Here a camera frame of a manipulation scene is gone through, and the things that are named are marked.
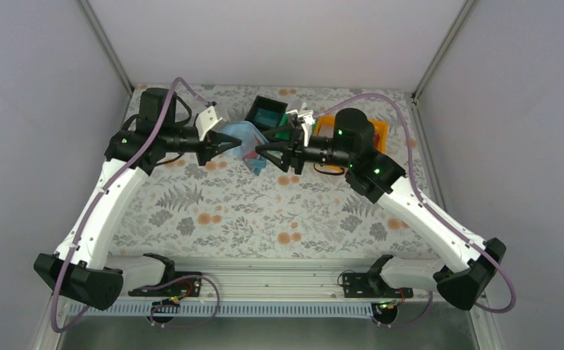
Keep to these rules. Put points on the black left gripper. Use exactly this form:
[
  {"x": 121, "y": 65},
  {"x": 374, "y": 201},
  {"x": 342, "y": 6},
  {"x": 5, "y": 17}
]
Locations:
[{"x": 210, "y": 147}]

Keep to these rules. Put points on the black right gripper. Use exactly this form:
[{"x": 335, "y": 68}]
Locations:
[{"x": 295, "y": 157}]

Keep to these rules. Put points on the blue leather card holder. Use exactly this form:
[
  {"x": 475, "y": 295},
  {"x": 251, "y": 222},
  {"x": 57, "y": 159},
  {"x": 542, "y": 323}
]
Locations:
[{"x": 250, "y": 137}]

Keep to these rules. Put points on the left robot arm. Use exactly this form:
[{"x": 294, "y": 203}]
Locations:
[{"x": 130, "y": 158}]

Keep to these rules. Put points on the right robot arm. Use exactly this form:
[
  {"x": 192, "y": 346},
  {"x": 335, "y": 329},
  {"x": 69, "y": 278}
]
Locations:
[{"x": 466, "y": 262}]

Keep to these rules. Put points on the teal VIP card stack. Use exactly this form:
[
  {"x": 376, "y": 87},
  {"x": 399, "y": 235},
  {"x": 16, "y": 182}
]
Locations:
[{"x": 269, "y": 118}]

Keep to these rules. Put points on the white VIP card stack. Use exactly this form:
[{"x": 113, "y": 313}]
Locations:
[{"x": 326, "y": 131}]

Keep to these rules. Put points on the yellow bin with white cards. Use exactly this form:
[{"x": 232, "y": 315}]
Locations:
[{"x": 328, "y": 119}]

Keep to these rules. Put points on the yellow bin with red cards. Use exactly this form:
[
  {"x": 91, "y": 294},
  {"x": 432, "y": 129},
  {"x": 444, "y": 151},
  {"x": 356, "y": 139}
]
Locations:
[{"x": 380, "y": 135}]

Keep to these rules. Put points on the green storage bin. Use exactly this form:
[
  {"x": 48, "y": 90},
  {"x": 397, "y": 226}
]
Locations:
[{"x": 280, "y": 133}]

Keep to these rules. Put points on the black storage bin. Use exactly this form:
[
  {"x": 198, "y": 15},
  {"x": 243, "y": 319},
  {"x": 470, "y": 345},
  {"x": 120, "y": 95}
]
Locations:
[{"x": 261, "y": 102}]

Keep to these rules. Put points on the aluminium frame rail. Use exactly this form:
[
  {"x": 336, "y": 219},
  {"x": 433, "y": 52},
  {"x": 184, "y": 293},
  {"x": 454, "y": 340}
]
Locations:
[{"x": 267, "y": 282}]

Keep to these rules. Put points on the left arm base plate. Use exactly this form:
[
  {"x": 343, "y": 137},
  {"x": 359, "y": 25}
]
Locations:
[{"x": 180, "y": 284}]

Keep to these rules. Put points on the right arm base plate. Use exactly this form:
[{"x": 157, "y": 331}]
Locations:
[{"x": 363, "y": 286}]

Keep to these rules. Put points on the slotted grey cable duct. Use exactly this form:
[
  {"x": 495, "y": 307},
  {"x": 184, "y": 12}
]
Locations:
[{"x": 202, "y": 309}]

